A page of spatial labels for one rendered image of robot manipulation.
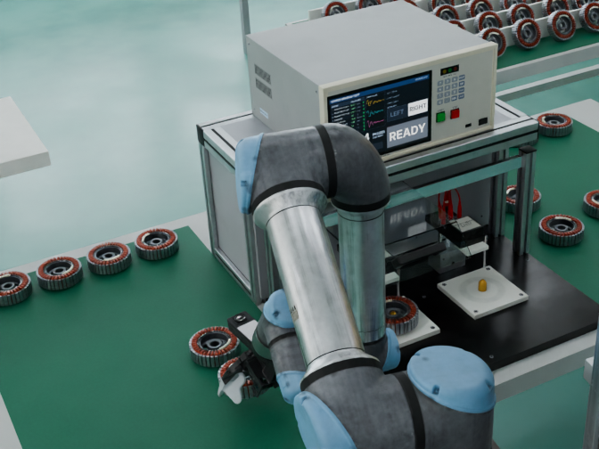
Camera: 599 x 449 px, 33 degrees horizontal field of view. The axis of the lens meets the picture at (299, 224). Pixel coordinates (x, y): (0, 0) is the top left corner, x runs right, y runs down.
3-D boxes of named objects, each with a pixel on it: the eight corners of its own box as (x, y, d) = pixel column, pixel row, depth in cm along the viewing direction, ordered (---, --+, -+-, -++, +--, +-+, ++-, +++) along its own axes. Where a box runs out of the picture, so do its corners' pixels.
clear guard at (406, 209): (471, 257, 203) (472, 232, 200) (370, 293, 195) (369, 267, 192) (388, 192, 229) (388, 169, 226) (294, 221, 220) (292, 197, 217)
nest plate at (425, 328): (439, 332, 221) (440, 328, 221) (381, 355, 216) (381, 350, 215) (404, 299, 233) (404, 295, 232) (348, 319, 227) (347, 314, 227)
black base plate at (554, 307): (612, 322, 224) (614, 314, 223) (366, 421, 201) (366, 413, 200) (487, 231, 261) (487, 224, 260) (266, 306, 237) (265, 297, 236)
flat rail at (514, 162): (528, 165, 235) (529, 153, 233) (292, 239, 212) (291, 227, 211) (524, 163, 236) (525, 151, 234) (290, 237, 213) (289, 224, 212)
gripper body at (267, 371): (254, 400, 194) (266, 373, 184) (233, 363, 197) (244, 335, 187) (287, 384, 197) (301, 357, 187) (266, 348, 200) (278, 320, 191)
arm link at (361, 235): (380, 102, 161) (384, 346, 185) (314, 112, 159) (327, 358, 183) (405, 130, 151) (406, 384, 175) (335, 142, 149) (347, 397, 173)
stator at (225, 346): (180, 360, 221) (178, 346, 219) (209, 332, 229) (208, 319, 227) (222, 374, 216) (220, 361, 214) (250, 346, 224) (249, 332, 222)
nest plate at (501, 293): (528, 299, 230) (529, 295, 229) (474, 320, 225) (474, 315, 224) (488, 269, 242) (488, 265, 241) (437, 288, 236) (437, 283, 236)
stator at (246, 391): (284, 386, 203) (283, 371, 201) (237, 408, 198) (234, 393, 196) (256, 361, 212) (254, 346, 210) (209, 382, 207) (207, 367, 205)
